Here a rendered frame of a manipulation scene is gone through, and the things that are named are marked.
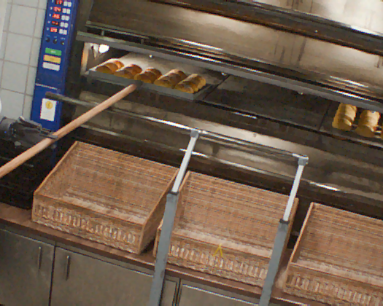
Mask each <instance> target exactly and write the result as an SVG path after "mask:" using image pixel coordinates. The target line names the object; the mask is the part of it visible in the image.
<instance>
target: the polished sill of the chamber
mask: <svg viewBox="0 0 383 306"><path fill-rule="evenodd" d="M79 83H81V84H84V85H89V86H92V87H100V88H103V89H105V90H111V91H114V92H117V93H119V92H121V91H123V90H124V89H126V88H127V87H129V86H131V85H129V84H126V83H122V82H118V81H116V82H115V81H112V80H108V79H104V78H101V77H97V76H90V75H88V74H82V75H81V76H80V80H79ZM129 95H133V96H136V97H140V98H145V99H148V100H151V101H156V102H159V103H164V104H168V105H175V106H179V107H182V108H186V109H191V110H194V111H199V112H203V113H206V114H211V115H214V116H217V117H222V118H226V119H232V120H234V121H237V122H243V123H246V124H249V125H254V126H257V127H260V128H265V129H269V130H273V131H276V132H280V133H286V134H288V135H292V136H297V137H299V138H305V139H308V140H310V141H316V142H318V143H321V144H326V145H329V146H334V147H338V148H343V149H348V150H351V151H354V152H359V153H361V154H366V155H369V156H372V157H376V158H379V159H382V160H383V148H382V147H379V146H375V145H372V144H367V143H364V142H361V141H356V140H353V139H351V138H346V137H343V136H338V135H334V134H332V133H326V132H324V131H321V130H316V129H313V128H309V127H304V126H301V125H297V124H293V123H290V122H285V121H282V120H278V119H273V118H270V117H265V116H262V115H259V114H253V113H250V112H247V111H242V110H238V109H232V108H228V107H224V106H218V105H215V104H212V103H207V102H204V101H199V100H196V99H194V100H190V99H187V98H182V97H179V96H176V95H171V94H168V93H162V92H159V91H156V90H151V89H145V88H141V89H139V90H137V91H133V92H132V93H129Z"/></svg>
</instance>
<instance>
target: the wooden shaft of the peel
mask: <svg viewBox="0 0 383 306"><path fill-rule="evenodd" d="M135 89H136V85H131V86H129V87H127V88H126V89H124V90H123V91H121V92H119V93H118V94H116V95H115V96H113V97H112V98H110V99H107V100H105V101H104V102H102V103H100V105H98V106H97V107H95V108H93V109H91V110H90V111H88V112H86V114H83V115H82V116H81V117H79V118H77V119H76V120H75V121H73V122H71V123H70V124H68V125H67V126H65V127H64V128H62V129H60V130H58V131H56V132H55V133H53V135H56V136H58V139H60V138H62V137H63V136H64V135H66V134H67V133H69V132H71V131H72V130H73V129H75V128H76V127H78V126H80V125H81V124H84V123H85V122H87V121H88V120H89V119H91V118H93V117H94V116H96V115H97V114H98V113H100V112H101V111H103V110H105V109H106V108H108V107H109V106H111V105H112V104H114V103H115V102H117V101H118V100H120V99H121V98H123V97H125V96H126V95H127V94H129V93H132V92H133V91H134V90H135ZM58 139H56V140H53V139H50V138H46V139H45V140H43V141H41V142H40V143H38V144H37V145H36V146H33V148H31V149H28V150H27V151H26V152H24V153H22V154H21V155H20V156H18V157H16V158H15V159H14V160H12V161H11V162H8V163H7V164H5V165H4V166H2V167H1V168H0V178H1V177H3V176H5V174H7V173H10V171H12V170H14V169H15V168H16V167H17V166H19V165H21V164H22V163H23V162H26V161H27V160H29V159H30V158H32V157H33V156H34V155H35V154H38V153H39V152H40V151H42V150H43V149H45V148H46V147H48V146H50V145H51V144H53V143H55V142H56V141H57V140H58Z"/></svg>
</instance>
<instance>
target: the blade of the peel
mask: <svg viewBox="0 0 383 306"><path fill-rule="evenodd" d="M95 69H96V68H91V69H89V71H88V75H90V76H96V77H101V78H104V79H108V80H112V81H115V82H116V81H118V82H122V83H126V84H129V85H131V83H133V82H135V81H136V80H135V79H129V78H127V79H126V78H123V77H121V76H115V75H114V74H108V73H101V72H98V71H95ZM209 86H212V85H211V84H208V83H206V84H205V85H204V86H203V87H202V88H201V89H200V90H198V91H197V93H193V94H192V93H186V92H183V91H180V90H175V89H174V88H173V89H172V88H169V87H160V86H157V85H154V84H149V83H146V82H143V86H142V88H145V89H151V90H156V91H159V92H162V93H168V94H171V95H176V96H179V97H182V98H187V99H190V100H194V99H195V98H197V97H198V96H199V95H200V94H202V93H203V92H204V91H205V89H207V88H208V87H209Z"/></svg>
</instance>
